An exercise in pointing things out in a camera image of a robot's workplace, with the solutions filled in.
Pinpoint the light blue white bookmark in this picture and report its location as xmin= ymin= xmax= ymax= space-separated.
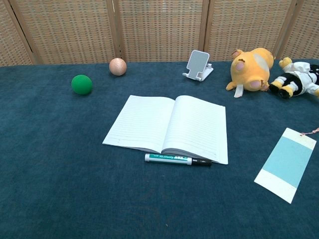
xmin=253 ymin=126 xmax=319 ymax=204

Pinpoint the open lined notebook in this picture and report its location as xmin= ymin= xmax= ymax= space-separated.
xmin=102 ymin=95 xmax=229 ymax=165

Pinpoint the green white marker pen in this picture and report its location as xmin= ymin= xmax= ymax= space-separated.
xmin=145 ymin=153 xmax=212 ymax=167

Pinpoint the pink wooden ball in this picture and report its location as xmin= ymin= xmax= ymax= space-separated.
xmin=109 ymin=57 xmax=128 ymax=76

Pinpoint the white folding phone stand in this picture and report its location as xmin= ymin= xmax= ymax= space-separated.
xmin=182 ymin=50 xmax=214 ymax=82

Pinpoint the green ball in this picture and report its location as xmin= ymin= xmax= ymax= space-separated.
xmin=71 ymin=74 xmax=93 ymax=96

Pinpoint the woven wooden folding screen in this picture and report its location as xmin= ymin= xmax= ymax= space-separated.
xmin=0 ymin=0 xmax=319 ymax=67

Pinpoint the orange plush animal toy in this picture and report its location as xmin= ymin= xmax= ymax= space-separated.
xmin=225 ymin=47 xmax=276 ymax=98

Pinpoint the dark teal table cloth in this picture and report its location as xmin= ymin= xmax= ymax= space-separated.
xmin=0 ymin=58 xmax=319 ymax=239

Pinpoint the black white plush doll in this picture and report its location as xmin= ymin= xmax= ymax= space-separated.
xmin=269 ymin=57 xmax=319 ymax=100

